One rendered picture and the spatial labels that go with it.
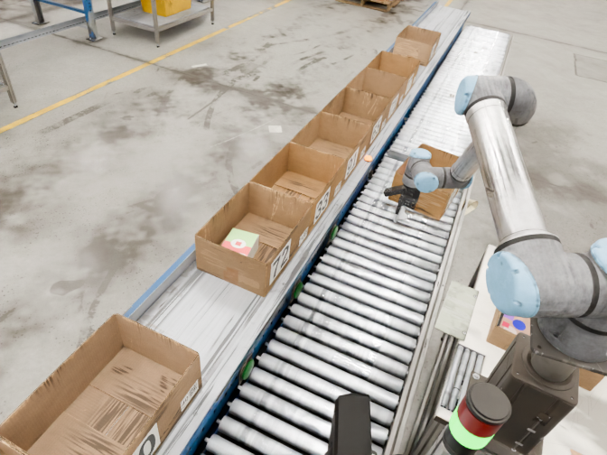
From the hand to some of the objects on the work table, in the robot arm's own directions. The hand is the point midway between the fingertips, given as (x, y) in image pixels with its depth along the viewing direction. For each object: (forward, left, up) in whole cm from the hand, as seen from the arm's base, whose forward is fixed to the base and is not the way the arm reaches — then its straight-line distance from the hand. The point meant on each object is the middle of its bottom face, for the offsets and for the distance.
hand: (396, 215), depth 219 cm
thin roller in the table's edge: (-39, +75, -6) cm, 85 cm away
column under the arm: (-54, +85, -4) cm, 101 cm away
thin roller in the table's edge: (-42, +75, -6) cm, 86 cm away
